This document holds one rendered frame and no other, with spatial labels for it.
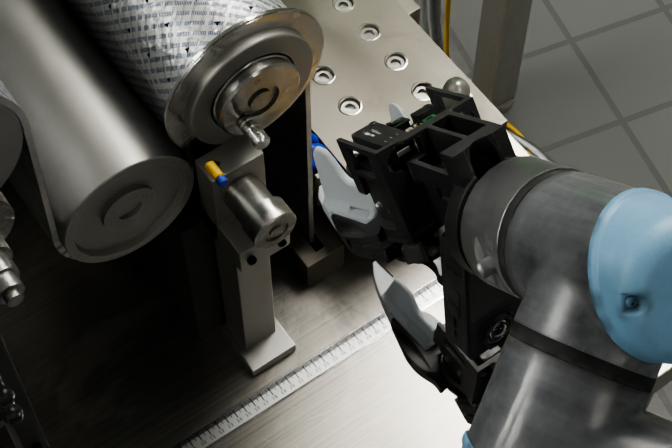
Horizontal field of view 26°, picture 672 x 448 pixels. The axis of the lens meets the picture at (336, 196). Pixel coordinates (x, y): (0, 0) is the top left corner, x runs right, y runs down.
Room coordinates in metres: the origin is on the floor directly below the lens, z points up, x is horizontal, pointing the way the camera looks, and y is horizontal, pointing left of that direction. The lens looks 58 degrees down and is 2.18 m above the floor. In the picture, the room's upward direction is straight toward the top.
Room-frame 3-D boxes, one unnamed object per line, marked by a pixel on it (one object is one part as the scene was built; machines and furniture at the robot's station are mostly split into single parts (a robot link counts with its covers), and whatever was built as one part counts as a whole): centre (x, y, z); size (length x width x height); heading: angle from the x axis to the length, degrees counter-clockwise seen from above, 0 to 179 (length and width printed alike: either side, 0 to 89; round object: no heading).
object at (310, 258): (0.81, 0.09, 0.92); 0.28 x 0.04 x 0.04; 35
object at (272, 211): (0.59, 0.05, 1.18); 0.04 x 0.02 x 0.04; 125
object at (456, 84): (0.81, -0.11, 1.05); 0.04 x 0.04 x 0.04
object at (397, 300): (0.56, -0.06, 1.12); 0.09 x 0.03 x 0.06; 44
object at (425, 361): (0.52, -0.08, 1.09); 0.09 x 0.05 x 0.02; 44
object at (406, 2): (0.98, -0.05, 0.96); 0.10 x 0.03 x 0.11; 35
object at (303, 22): (0.68, 0.07, 1.25); 0.15 x 0.01 x 0.15; 125
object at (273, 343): (0.63, 0.07, 1.05); 0.06 x 0.05 x 0.31; 35
